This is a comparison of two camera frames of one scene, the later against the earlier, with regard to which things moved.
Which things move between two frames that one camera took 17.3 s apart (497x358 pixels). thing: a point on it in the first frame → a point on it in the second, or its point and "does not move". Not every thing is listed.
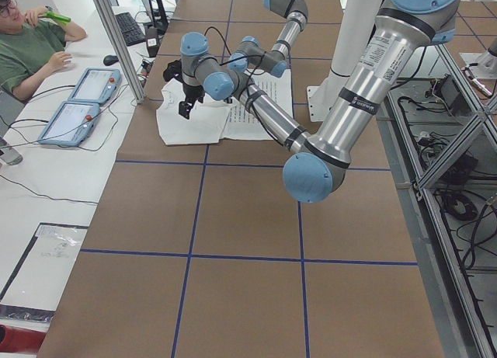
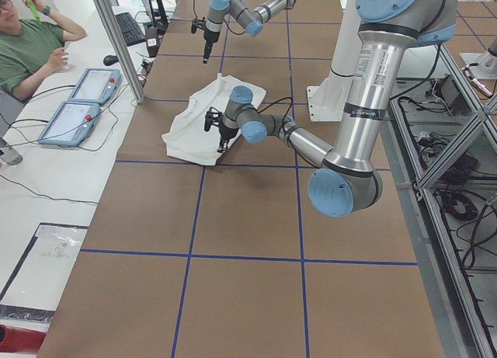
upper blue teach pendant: [96, 85] does not move
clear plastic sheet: [38, 283] does not move
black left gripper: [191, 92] → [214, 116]
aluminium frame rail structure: [442, 136] does not move
